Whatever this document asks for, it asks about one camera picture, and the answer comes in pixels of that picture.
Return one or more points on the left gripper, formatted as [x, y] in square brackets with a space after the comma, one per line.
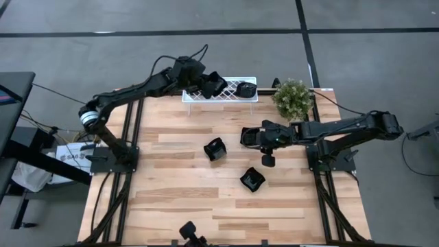
[188, 80]

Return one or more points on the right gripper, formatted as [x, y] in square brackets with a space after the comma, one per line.
[276, 137]

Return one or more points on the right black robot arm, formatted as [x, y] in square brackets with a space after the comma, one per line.
[343, 128]

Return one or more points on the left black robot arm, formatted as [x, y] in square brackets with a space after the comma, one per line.
[137, 91]

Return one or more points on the white lattice shelf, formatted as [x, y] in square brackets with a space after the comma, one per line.
[240, 101]

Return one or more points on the green artificial potted plant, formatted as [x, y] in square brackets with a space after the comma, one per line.
[293, 99]

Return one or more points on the white printed cardboard box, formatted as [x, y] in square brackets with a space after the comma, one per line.
[73, 157]

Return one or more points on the black floor stand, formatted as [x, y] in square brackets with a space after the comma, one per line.
[427, 130]

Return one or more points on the black equipment box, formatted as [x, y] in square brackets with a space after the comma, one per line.
[32, 137]

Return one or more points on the black desk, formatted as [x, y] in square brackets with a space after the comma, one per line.
[17, 85]

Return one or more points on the white plastic bag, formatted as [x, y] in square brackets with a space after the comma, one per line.
[32, 178]

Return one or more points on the glowing display screen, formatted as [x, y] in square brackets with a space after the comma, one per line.
[5, 97]

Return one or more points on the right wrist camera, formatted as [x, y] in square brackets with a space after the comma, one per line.
[269, 124]

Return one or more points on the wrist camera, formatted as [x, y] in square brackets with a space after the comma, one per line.
[188, 63]
[269, 124]

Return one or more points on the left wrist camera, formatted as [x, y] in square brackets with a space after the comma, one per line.
[188, 63]

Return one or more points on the black aluminium table frame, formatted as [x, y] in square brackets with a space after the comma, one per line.
[161, 97]

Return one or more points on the black frame bracket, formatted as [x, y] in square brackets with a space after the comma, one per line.
[275, 83]

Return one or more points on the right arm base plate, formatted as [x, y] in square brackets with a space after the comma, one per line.
[346, 164]

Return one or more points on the black frame clamp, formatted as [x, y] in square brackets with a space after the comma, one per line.
[264, 243]
[174, 243]

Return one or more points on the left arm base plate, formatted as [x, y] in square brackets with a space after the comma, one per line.
[103, 161]

